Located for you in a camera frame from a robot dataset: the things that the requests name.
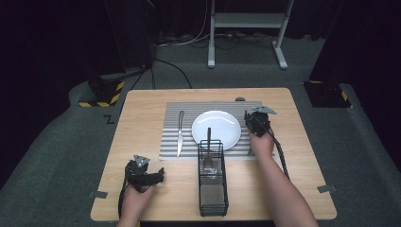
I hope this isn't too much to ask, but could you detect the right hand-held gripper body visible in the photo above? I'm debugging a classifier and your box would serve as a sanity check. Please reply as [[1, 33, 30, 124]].
[[246, 105, 278, 138]]

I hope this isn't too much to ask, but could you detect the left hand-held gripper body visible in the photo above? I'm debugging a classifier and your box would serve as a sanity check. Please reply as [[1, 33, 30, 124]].
[[125, 154, 155, 194]]

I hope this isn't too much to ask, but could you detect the black wire cutlery basket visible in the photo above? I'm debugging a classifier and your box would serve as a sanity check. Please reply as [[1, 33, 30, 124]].
[[197, 139, 230, 218]]

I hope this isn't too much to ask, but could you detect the person's right hand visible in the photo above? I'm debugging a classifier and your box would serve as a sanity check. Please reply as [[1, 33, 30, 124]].
[[248, 128, 276, 159]]

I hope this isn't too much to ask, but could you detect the person's left hand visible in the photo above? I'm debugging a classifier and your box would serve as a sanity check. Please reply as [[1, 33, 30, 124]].
[[120, 183, 157, 219]]

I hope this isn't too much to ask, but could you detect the white round plate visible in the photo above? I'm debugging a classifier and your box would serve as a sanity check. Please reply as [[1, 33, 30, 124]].
[[191, 110, 242, 151]]

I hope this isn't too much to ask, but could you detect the grey striped placemat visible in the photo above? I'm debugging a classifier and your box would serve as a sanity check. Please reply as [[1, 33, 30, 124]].
[[158, 100, 264, 162]]

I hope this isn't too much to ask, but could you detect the silver table knife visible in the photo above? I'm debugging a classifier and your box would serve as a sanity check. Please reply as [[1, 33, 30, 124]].
[[176, 110, 186, 158]]

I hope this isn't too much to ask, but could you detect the grey tape tab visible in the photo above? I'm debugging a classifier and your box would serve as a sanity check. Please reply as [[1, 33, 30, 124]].
[[317, 184, 338, 194], [88, 190, 109, 200]]

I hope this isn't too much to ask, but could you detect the dark metal spoon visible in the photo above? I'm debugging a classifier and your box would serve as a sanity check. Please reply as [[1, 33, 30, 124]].
[[202, 127, 215, 170]]

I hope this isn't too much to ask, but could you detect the black base with yellow stripes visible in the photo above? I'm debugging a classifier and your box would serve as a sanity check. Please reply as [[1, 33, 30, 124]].
[[78, 79, 127, 109], [303, 79, 353, 109]]

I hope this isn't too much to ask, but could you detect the white metal stand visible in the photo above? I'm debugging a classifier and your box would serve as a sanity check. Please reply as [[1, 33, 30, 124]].
[[206, 0, 296, 71]]

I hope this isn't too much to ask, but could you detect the black cabinet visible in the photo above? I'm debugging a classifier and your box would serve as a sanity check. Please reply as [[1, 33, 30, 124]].
[[103, 0, 156, 74]]

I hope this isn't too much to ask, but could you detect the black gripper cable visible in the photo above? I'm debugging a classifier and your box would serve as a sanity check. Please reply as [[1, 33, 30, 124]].
[[117, 161, 132, 219]]

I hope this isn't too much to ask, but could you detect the black braided cable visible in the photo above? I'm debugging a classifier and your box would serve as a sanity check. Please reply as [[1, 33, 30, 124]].
[[266, 125, 291, 181]]

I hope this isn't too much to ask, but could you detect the black floor cable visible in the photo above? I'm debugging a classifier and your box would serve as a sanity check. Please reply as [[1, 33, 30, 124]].
[[153, 57, 194, 90]]

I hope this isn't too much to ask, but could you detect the white floor cable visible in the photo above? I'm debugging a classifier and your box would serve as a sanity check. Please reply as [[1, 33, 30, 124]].
[[156, 0, 212, 49]]

